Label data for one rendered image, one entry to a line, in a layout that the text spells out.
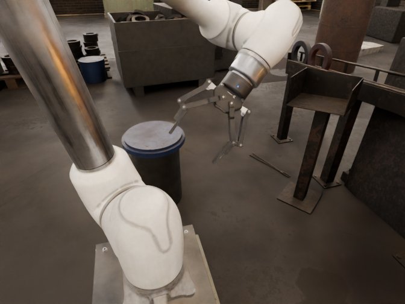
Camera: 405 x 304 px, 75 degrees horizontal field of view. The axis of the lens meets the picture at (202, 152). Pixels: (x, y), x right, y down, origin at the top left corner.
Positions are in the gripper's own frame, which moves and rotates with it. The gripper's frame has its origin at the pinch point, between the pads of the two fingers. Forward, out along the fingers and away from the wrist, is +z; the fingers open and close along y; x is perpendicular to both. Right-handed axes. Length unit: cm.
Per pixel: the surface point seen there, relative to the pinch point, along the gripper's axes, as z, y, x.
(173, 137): 7, 5, -65
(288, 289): 29, -71, -33
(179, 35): -68, 58, -215
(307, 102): -45, -38, -59
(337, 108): -47, -47, -48
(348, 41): -197, -104, -262
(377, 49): -288, -192, -381
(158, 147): 14, 8, -57
